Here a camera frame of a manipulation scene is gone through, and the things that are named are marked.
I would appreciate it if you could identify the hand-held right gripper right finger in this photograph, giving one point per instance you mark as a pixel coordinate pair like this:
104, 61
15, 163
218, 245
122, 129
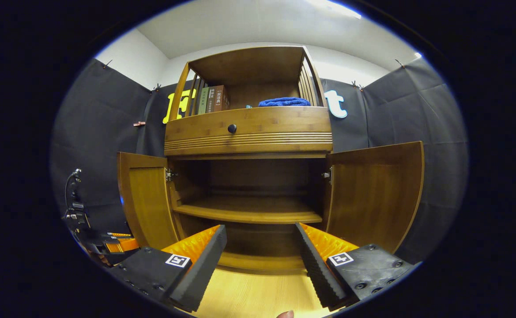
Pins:
315, 269

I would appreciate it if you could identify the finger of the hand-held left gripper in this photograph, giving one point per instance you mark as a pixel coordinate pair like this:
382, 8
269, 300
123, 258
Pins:
123, 245
118, 235

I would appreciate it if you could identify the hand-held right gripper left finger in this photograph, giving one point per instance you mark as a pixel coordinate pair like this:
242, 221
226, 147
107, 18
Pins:
205, 269

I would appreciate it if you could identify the wooden shoe cabinet door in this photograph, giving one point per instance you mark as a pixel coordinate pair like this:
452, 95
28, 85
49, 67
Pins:
377, 194
147, 203

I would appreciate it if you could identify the wooden double-door shoe cabinet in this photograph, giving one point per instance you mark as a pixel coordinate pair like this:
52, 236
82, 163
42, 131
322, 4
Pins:
249, 66

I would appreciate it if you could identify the metal door hinge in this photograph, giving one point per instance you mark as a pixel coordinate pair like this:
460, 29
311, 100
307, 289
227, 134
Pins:
171, 175
327, 176

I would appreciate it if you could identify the wooden inner shelf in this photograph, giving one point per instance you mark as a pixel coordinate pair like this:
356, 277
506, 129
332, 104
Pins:
249, 211

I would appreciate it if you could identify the copper clip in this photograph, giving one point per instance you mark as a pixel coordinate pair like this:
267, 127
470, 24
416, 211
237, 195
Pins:
139, 123

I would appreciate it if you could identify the round black drawer knob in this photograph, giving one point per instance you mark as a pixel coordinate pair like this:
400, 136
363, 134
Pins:
231, 128

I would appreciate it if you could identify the wooden drawer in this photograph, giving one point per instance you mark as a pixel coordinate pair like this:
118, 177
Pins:
275, 126

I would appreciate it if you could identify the black binder clip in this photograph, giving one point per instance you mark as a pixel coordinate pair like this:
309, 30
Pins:
156, 87
355, 85
399, 63

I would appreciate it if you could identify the green book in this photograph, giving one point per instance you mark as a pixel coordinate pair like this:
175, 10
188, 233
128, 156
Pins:
203, 100

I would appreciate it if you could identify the dark brown book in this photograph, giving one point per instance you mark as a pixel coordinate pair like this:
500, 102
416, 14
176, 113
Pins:
211, 100

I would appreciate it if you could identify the folded blue towel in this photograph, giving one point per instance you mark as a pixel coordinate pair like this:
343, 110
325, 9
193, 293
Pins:
284, 102

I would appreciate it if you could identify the reddish brown book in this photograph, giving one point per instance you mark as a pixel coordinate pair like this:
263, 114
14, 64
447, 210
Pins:
221, 98

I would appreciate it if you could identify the black backdrop cloth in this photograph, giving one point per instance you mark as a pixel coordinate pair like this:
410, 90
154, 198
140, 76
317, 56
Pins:
438, 132

